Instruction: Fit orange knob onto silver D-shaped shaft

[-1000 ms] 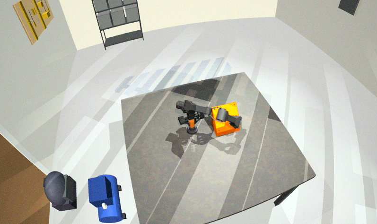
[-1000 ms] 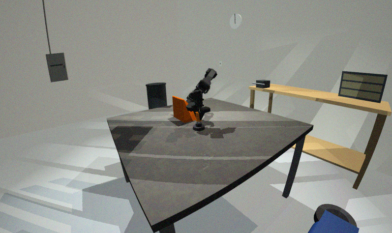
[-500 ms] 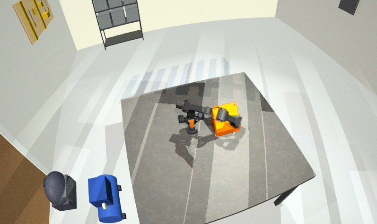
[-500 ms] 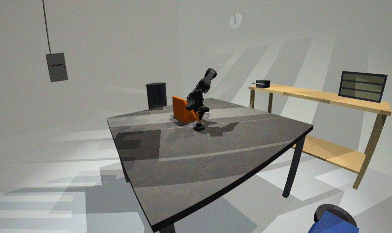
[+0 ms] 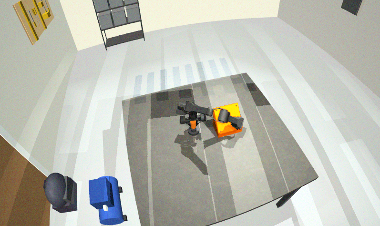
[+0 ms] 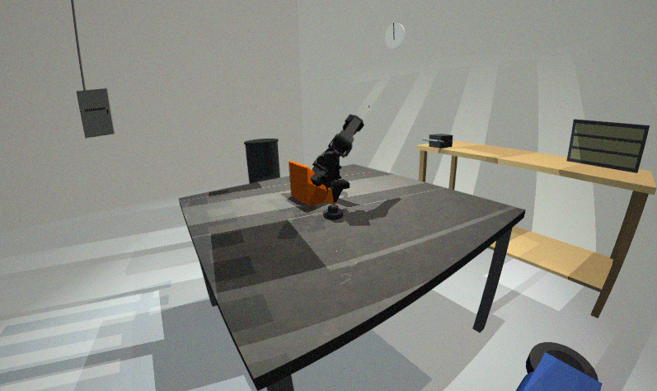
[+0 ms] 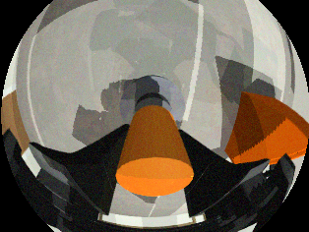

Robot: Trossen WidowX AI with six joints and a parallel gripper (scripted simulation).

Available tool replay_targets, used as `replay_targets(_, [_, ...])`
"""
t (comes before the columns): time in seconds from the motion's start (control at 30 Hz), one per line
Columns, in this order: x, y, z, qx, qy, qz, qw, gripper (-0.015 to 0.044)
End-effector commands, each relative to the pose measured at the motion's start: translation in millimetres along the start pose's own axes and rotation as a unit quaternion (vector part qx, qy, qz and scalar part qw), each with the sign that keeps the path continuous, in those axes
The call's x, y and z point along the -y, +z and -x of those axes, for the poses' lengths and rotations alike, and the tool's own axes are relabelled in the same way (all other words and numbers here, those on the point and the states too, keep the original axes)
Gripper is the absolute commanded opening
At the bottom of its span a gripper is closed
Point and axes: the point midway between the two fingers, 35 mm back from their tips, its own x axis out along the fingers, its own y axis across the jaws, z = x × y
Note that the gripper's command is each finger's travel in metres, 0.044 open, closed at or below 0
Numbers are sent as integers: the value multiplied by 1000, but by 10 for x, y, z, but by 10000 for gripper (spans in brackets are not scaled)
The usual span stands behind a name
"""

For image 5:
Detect orange knob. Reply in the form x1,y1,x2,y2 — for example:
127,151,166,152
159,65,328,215
190,120,196,129

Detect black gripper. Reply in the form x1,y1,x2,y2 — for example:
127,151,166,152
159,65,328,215
180,113,206,126

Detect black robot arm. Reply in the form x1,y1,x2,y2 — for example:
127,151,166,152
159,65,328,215
177,101,244,130

